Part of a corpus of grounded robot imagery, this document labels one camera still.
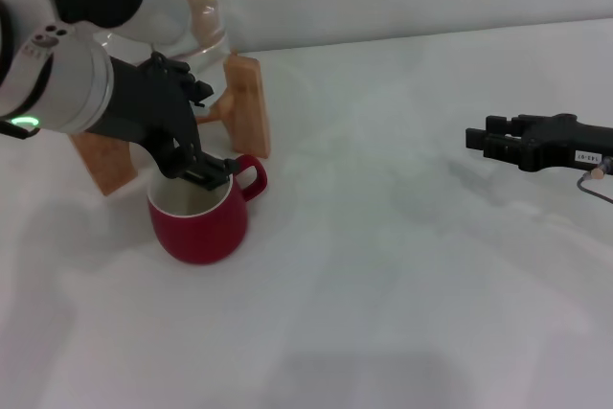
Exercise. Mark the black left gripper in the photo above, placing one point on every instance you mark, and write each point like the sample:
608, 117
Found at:
153, 112

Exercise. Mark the clear glass water dispenser jar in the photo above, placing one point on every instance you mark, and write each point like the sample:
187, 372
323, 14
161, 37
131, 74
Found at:
211, 21

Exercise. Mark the red ceramic cup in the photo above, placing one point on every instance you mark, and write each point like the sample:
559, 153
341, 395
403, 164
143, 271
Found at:
201, 236

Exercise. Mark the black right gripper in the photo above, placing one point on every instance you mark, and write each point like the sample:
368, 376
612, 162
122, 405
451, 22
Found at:
565, 143

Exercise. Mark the light wooden dispenser stand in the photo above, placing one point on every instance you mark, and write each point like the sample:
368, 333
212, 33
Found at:
249, 107

